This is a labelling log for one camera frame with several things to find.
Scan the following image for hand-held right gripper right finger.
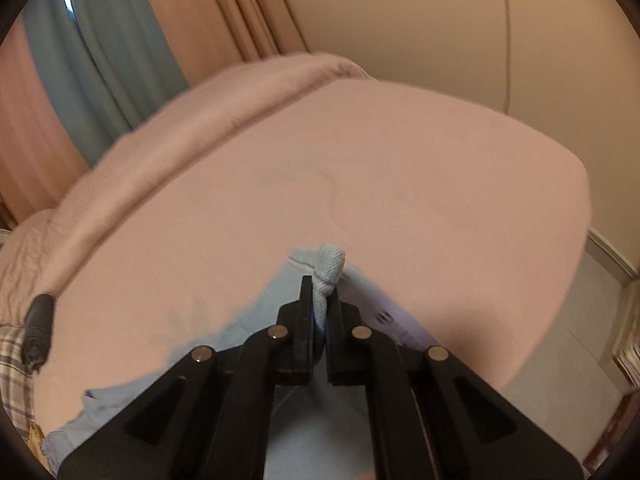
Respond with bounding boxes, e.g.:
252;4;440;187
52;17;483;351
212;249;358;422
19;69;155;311
325;285;586;480

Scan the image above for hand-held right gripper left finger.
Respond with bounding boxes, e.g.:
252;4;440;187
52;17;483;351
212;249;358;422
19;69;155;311
57;276;326;480

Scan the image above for light blue denim pants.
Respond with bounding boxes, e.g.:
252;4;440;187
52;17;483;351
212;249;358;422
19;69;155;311
44;243;438;480

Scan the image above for bed with pink sheet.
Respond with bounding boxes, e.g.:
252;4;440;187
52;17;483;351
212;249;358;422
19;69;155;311
32;77;593;436

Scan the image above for pink duvet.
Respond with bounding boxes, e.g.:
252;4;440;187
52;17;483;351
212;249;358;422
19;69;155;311
40;52;372;293

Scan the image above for black pouch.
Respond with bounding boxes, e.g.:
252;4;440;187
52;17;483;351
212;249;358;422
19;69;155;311
23;292;59;374

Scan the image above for pink quilted pillow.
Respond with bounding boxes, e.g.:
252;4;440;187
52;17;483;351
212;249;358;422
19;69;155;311
0;210;67;326

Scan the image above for stack of papers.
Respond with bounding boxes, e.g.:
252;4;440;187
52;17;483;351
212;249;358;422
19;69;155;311
611;327;640;387

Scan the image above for plaid cloth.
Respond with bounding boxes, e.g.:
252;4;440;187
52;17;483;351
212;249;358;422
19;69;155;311
0;324;42;428

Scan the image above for brown patterned cloth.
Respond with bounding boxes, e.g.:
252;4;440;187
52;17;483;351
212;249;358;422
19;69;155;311
26;422;52;463

